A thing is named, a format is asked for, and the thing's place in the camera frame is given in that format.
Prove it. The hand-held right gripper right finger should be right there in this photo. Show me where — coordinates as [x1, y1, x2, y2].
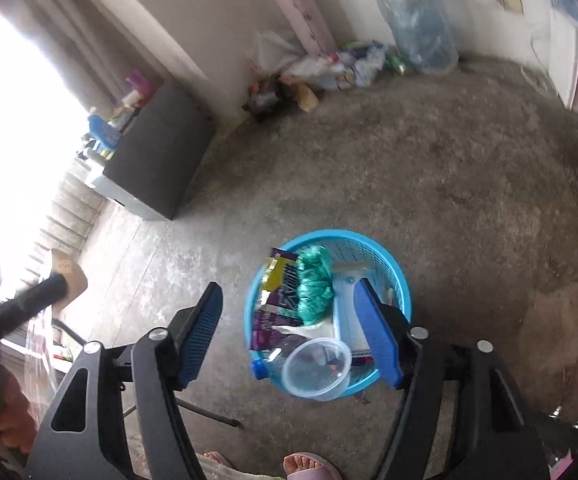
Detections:
[351, 277, 556, 480]

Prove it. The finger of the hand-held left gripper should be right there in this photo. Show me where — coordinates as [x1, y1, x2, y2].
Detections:
[0, 272, 71, 342]

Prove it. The blue white cardboard box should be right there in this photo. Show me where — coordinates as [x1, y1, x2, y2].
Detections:
[330, 260, 378, 356]

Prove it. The person's right foot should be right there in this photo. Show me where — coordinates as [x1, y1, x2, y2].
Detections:
[285, 455, 316, 480]

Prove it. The crushed clear bottle blue cap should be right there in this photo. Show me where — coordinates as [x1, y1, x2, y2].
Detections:
[250, 352, 295, 384]

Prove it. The blue plastic mesh basket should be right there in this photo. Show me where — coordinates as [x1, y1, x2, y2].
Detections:
[244, 230, 413, 402]

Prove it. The grey curtain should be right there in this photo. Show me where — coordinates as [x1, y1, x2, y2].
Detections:
[0, 0, 180, 96]

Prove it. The white plastic bag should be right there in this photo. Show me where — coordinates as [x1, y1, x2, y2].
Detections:
[249, 30, 303, 79]

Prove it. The green plastic bag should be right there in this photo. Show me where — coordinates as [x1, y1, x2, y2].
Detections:
[295, 246, 338, 325]

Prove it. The pink roll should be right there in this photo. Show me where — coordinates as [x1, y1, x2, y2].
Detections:
[248, 0, 339, 56]

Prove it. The purple yellow snack packet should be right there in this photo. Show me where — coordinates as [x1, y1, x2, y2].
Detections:
[258, 249, 301, 329]

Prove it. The tan cardboard box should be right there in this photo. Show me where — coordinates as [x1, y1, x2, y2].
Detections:
[44, 249, 89, 311]

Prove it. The pink slipper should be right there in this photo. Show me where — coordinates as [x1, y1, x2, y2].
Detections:
[282, 452, 343, 480]

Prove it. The metal window railing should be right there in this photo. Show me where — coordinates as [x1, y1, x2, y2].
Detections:
[29, 170, 103, 281]

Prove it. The grey cabinet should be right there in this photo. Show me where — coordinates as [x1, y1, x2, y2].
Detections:
[86, 80, 218, 222]

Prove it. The pile of plastic waste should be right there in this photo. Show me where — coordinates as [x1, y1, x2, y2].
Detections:
[241, 40, 413, 116]

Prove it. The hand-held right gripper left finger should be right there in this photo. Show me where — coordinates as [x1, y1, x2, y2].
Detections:
[24, 281, 225, 480]

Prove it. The large blue water jug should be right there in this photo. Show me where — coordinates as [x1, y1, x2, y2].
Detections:
[375, 0, 460, 75]

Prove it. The fruit print tablecloth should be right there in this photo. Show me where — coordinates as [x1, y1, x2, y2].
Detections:
[22, 305, 77, 401]

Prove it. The orange brown cloth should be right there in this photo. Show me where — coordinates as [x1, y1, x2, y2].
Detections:
[0, 242, 38, 461]

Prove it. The clear plastic cup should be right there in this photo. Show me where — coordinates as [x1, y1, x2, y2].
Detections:
[281, 337, 354, 402]

